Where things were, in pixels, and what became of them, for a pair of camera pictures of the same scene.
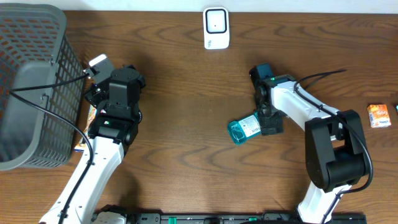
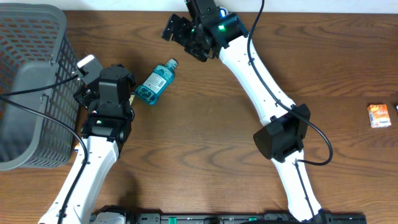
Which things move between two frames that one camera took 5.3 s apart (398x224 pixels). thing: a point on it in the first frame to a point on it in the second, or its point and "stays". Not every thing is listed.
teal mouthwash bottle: x=240 y=130 to x=152 y=88
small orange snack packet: x=379 y=116 stays
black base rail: x=248 y=218 stays
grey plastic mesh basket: x=34 y=50 stays
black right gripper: x=275 y=121 to x=199 y=52
